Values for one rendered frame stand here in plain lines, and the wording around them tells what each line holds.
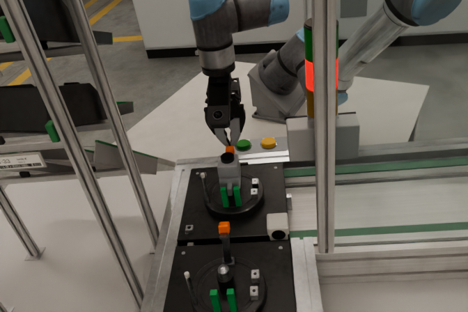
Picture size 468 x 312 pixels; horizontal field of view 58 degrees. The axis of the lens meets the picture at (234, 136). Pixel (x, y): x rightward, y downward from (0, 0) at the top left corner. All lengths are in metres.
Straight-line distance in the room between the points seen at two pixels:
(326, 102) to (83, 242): 0.76
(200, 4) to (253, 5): 0.10
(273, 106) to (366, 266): 0.67
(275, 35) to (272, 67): 2.61
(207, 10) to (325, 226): 0.47
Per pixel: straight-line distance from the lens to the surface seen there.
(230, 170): 0.90
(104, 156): 0.87
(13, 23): 0.61
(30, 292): 1.14
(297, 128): 0.71
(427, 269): 0.97
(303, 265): 0.87
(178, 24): 4.12
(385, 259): 0.92
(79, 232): 1.21
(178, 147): 1.38
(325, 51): 0.62
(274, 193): 0.99
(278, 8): 0.85
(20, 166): 0.74
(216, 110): 0.85
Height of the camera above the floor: 1.64
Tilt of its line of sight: 34 degrees down
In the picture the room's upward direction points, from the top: 9 degrees counter-clockwise
